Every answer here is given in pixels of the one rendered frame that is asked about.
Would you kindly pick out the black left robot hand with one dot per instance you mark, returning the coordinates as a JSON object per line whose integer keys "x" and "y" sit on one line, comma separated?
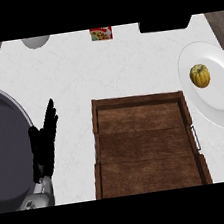
{"x": 44, "y": 143}

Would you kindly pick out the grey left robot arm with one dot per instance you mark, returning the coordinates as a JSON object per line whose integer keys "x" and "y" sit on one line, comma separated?
{"x": 41, "y": 194}

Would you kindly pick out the white round plate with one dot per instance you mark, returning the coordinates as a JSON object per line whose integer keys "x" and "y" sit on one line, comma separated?
{"x": 214, "y": 86}

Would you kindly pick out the yellow squash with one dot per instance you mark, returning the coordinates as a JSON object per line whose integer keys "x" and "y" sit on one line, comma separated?
{"x": 200, "y": 75}

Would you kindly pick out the brown wooden tray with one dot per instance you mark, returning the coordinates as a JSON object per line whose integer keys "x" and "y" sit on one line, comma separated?
{"x": 145, "y": 144}

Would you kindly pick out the large dark grey pan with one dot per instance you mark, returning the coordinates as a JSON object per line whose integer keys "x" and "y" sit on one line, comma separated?
{"x": 4, "y": 149}

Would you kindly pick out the grey round bowl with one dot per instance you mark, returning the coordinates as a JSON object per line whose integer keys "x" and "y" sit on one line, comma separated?
{"x": 36, "y": 42}

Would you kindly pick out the black appliance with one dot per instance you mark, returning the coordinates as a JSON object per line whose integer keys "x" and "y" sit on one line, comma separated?
{"x": 165, "y": 24}

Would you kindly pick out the red printed box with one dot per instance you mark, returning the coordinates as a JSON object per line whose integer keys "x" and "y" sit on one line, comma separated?
{"x": 101, "y": 34}

